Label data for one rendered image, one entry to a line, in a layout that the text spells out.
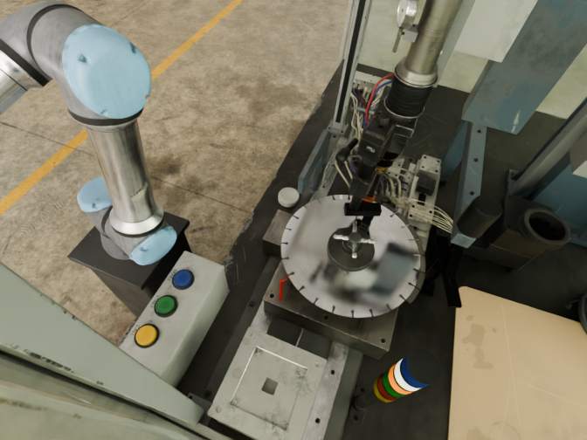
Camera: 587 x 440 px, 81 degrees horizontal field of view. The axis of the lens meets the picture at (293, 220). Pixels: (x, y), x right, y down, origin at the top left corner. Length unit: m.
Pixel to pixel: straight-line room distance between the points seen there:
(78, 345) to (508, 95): 0.73
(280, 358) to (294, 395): 0.08
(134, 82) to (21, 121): 2.48
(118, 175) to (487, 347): 0.97
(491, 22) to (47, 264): 2.06
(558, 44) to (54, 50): 0.75
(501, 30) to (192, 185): 1.84
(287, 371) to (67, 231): 1.72
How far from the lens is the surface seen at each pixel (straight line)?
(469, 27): 0.68
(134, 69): 0.61
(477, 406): 1.02
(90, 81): 0.59
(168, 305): 0.82
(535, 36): 0.71
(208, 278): 0.84
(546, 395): 1.12
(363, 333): 0.85
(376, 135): 0.63
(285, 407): 0.75
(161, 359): 0.80
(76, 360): 0.34
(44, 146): 2.79
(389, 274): 0.81
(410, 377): 0.54
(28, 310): 0.27
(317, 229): 0.84
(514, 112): 0.78
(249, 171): 2.24
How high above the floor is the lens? 1.64
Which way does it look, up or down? 55 degrees down
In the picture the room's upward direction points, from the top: 6 degrees clockwise
